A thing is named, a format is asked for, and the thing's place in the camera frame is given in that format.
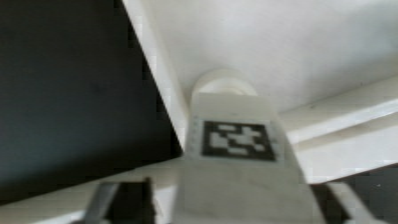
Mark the white table leg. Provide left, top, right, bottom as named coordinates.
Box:
left=172, top=69, right=325, bottom=224

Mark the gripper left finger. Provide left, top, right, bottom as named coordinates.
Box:
left=82, top=178, right=156, bottom=224

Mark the white square table top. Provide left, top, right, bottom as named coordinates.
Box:
left=121, top=0, right=398, bottom=158

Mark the white U-shaped fence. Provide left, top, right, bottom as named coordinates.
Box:
left=0, top=96, right=398, bottom=224

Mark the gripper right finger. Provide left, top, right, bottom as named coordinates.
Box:
left=311, top=182, right=389, bottom=224

